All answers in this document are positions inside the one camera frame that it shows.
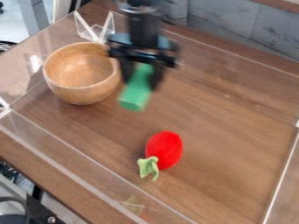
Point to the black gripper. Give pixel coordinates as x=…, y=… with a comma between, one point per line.
x=142, y=44

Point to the green rectangular block stick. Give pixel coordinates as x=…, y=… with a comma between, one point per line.
x=137, y=92

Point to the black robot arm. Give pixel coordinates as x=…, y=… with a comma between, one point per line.
x=141, y=4

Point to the brown wooden bowl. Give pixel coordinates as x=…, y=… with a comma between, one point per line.
x=81, y=73

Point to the red plush strawberry toy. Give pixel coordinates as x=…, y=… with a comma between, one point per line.
x=163, y=152

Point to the clear acrylic tray enclosure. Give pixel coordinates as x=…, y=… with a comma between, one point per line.
x=231, y=106

